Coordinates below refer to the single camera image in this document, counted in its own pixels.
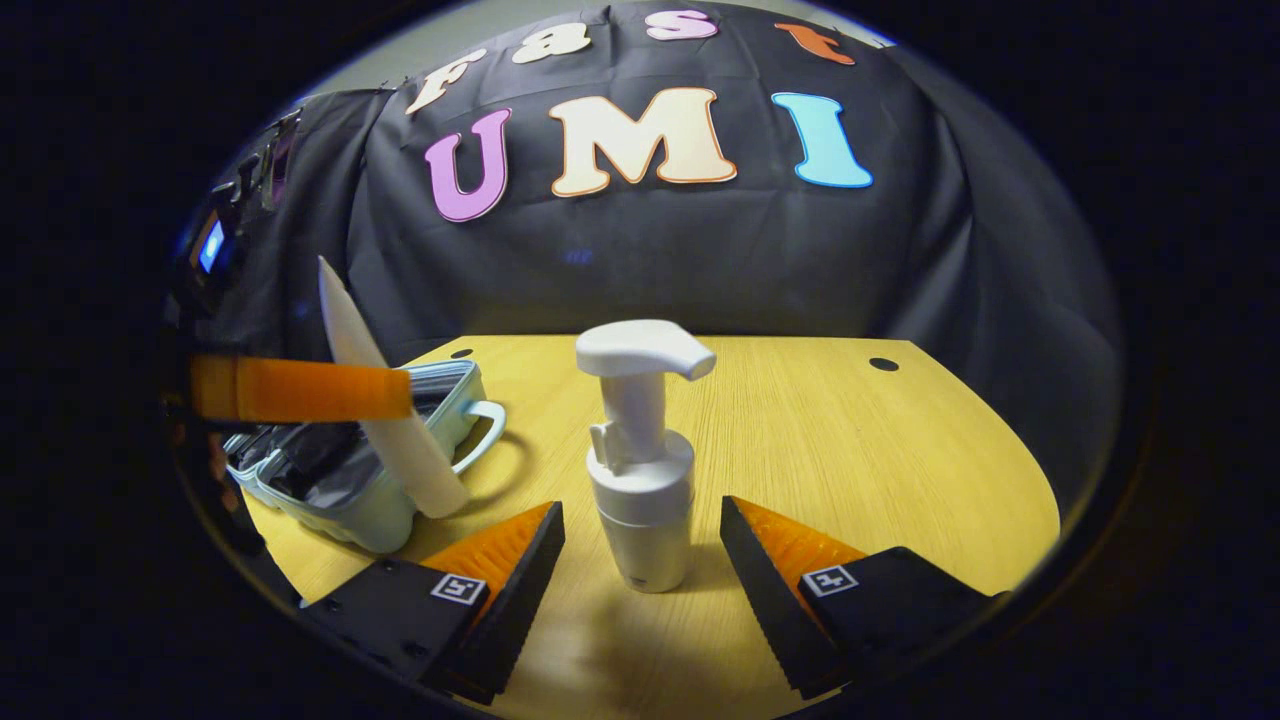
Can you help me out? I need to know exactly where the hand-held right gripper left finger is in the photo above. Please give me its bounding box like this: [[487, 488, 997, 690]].
[[300, 500, 566, 706]]

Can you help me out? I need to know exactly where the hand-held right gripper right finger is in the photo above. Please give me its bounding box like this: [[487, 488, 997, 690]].
[[720, 495, 1006, 701]]

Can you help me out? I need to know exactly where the white cream tube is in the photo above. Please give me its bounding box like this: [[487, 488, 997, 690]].
[[318, 256, 471, 519]]

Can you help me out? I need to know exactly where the light blue suitcase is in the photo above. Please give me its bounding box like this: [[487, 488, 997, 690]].
[[222, 360, 507, 555]]

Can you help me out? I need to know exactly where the white pump bottle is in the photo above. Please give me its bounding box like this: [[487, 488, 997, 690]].
[[575, 320, 717, 594]]

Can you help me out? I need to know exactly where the black backdrop cloth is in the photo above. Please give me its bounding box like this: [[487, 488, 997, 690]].
[[170, 0, 1126, 501]]

